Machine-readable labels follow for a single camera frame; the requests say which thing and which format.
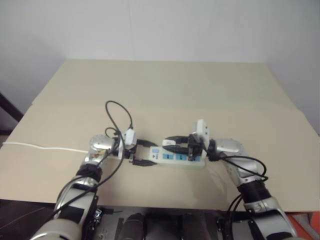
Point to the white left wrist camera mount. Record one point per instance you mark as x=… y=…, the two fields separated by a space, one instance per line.
x=130 y=137

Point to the orange object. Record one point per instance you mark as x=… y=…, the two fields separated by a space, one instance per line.
x=306 y=221

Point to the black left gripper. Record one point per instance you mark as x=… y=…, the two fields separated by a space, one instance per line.
x=132 y=152

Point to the white charger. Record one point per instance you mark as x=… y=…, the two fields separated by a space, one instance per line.
x=169 y=142

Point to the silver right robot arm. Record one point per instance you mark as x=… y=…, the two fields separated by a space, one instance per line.
x=252 y=172

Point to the dark rounded shape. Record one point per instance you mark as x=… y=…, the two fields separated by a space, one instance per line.
x=133 y=226

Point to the dark brown furniture panel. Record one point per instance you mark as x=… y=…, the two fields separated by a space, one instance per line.
x=20 y=217

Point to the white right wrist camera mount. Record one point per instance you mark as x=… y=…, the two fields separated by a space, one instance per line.
x=201 y=127

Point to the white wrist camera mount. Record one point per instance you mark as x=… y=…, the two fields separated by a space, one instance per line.
x=130 y=137
x=201 y=127

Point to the white power strip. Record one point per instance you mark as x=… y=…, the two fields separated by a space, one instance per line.
x=175 y=160

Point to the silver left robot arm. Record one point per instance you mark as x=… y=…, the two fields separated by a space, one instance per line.
x=72 y=215

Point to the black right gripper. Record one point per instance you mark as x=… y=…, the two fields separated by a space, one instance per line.
x=194 y=148

